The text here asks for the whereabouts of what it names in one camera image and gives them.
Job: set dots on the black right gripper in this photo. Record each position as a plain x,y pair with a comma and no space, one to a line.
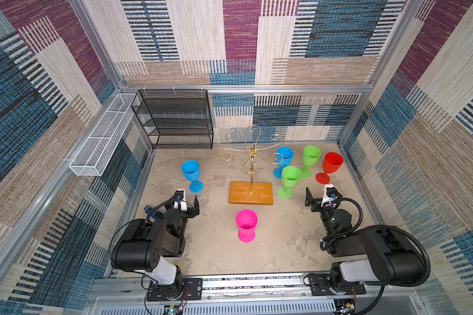
316,203

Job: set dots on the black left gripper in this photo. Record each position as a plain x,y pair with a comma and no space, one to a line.
190,212

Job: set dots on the green wine glass back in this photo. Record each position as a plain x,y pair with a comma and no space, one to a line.
289,179

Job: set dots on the green wine glass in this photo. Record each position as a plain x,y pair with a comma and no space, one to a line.
311,155
289,179

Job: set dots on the blue wine glass front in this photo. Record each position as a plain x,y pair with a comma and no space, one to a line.
191,171

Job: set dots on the blue wine glass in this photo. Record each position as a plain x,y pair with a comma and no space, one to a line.
284,158
191,171

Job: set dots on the red wine glass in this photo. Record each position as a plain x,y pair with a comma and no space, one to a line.
331,164

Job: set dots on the green wine glass front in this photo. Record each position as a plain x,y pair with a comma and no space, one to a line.
311,155

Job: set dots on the pink wine glass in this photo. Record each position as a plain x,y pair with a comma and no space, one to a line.
246,221

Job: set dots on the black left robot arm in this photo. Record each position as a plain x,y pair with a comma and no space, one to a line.
139,250

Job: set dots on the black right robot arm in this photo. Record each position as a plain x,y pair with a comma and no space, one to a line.
391,256

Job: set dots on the wooden rack base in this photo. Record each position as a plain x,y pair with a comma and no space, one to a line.
256,193

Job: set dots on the blue stapler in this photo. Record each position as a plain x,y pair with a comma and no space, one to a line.
153,213

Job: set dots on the black mesh shelf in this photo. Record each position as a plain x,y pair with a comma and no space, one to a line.
175,118

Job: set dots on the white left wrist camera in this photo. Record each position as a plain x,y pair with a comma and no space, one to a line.
179,196

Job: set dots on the gold wire glass rack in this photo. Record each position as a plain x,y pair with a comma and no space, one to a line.
250,166

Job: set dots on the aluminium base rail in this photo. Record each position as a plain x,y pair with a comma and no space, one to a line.
266,293

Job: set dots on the white mesh wall basket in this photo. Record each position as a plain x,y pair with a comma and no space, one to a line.
97,150

